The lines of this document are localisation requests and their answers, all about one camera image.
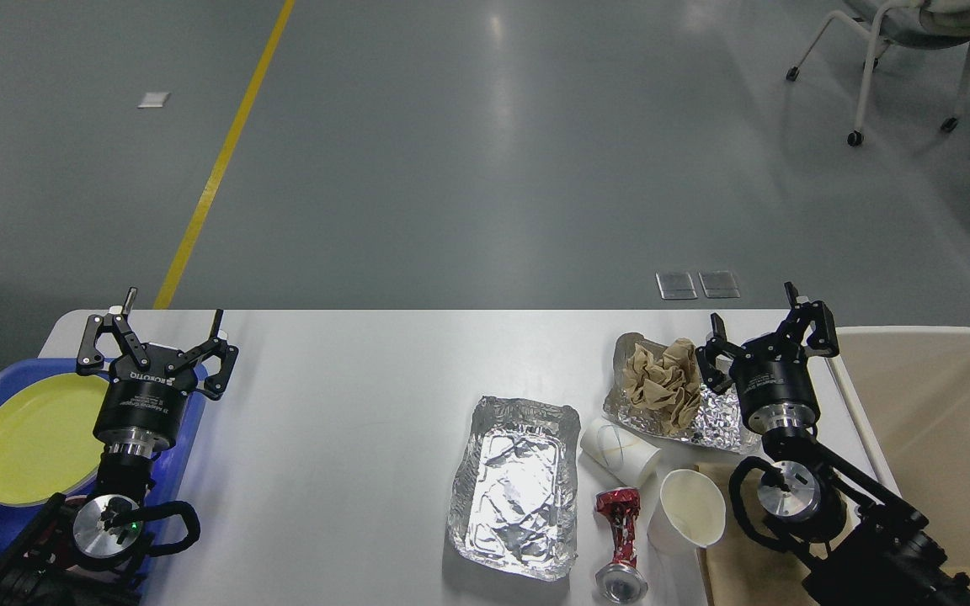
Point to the beige plastic bin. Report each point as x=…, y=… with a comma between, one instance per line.
x=909, y=387

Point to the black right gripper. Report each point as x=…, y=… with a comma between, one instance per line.
x=770, y=374

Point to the large foil tray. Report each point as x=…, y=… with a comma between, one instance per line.
x=513, y=506

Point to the left floor socket plate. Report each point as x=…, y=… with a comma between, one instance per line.
x=676, y=286

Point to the crushed red can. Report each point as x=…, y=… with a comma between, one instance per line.
x=620, y=581

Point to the lying white paper cup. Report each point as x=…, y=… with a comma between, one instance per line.
x=629, y=458

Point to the yellow plastic plate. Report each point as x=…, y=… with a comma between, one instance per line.
x=46, y=438

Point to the small crumpled foil tray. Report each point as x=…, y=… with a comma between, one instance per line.
x=717, y=424

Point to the floor socket plate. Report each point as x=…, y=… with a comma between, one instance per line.
x=719, y=284
x=676, y=286

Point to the white office chair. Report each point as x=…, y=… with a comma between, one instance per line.
x=919, y=25

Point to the brown paper sheet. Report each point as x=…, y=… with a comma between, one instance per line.
x=737, y=570

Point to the right floor socket plate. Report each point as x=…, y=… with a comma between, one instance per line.
x=719, y=284

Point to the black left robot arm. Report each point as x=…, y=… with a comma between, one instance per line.
x=91, y=550

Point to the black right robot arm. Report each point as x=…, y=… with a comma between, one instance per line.
x=861, y=543

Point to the crumpled brown paper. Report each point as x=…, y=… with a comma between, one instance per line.
x=666, y=385

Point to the crushed white paper cup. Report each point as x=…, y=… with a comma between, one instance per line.
x=691, y=513

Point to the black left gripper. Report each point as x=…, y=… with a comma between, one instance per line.
x=148, y=404

